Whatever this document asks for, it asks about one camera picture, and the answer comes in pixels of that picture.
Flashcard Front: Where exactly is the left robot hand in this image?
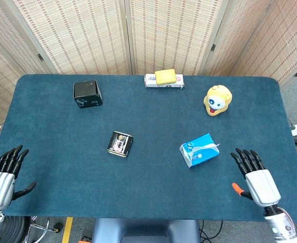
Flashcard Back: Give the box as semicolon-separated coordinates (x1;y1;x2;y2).
0;145;37;210

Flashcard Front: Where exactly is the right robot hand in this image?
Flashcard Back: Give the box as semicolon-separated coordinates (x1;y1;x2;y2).
230;148;282;208

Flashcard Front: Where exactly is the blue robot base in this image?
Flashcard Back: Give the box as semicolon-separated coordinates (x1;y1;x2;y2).
91;218;201;243

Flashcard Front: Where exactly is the blue tissue pack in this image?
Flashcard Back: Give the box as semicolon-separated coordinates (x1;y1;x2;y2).
179;133;220;168

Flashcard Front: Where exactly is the chrome stool base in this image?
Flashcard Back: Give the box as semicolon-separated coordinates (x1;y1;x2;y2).
26;216;63;240

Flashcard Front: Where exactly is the yellow cartoon figure toy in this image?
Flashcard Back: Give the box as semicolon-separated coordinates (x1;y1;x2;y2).
203;85;233;117

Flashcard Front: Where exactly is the black open box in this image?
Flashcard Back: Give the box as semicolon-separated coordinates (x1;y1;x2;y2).
73;80;103;109

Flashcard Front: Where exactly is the black tin can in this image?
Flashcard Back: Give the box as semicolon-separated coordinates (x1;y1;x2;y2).
106;131;134;158

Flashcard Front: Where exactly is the blue table mat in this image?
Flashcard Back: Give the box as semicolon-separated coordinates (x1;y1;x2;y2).
0;73;297;224

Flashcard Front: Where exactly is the white toothpaste box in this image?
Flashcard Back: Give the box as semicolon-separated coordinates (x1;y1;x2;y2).
144;73;185;89

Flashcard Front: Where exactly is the yellow sponge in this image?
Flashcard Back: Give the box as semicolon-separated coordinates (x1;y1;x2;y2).
154;68;178;86

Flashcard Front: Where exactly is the bamboo folding screen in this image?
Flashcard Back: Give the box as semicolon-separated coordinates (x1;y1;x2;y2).
0;0;297;127

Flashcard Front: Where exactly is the black cable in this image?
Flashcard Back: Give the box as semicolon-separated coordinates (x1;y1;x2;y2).
198;219;224;243

